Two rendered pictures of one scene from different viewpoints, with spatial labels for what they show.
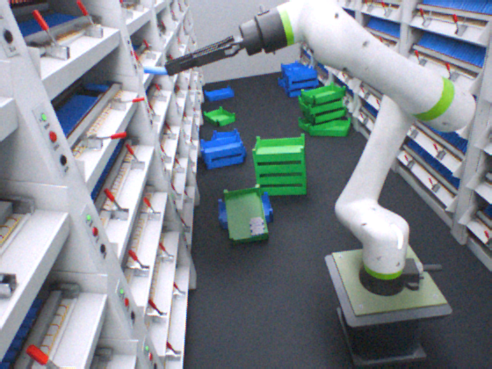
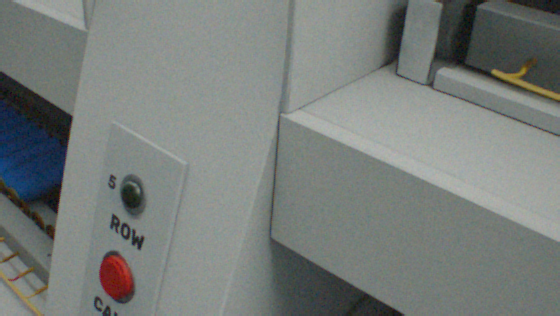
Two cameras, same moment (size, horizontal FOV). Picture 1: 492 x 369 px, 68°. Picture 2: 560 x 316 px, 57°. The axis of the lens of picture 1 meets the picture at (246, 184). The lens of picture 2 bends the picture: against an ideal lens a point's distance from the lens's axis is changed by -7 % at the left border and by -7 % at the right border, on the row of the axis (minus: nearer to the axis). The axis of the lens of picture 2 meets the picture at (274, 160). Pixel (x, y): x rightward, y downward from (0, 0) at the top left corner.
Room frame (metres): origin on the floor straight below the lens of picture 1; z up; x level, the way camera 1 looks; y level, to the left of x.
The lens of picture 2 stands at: (1.40, 0.19, 1.16)
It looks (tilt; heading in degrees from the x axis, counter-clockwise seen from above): 17 degrees down; 123
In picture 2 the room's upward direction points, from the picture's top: 16 degrees clockwise
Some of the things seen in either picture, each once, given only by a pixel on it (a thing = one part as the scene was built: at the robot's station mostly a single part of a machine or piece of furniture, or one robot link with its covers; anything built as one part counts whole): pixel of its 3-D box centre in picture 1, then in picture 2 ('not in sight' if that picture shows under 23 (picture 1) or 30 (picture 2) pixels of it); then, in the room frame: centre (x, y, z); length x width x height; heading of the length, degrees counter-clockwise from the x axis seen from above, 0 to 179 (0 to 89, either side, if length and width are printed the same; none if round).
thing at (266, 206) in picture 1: (244, 210); not in sight; (1.74, 0.03, 0.04); 0.30 x 0.20 x 0.08; 90
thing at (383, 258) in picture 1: (381, 241); not in sight; (0.87, -0.40, 0.45); 0.16 x 0.13 x 0.19; 16
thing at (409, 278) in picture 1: (400, 271); not in sight; (0.84, -0.46, 0.32); 0.26 x 0.15 x 0.06; 80
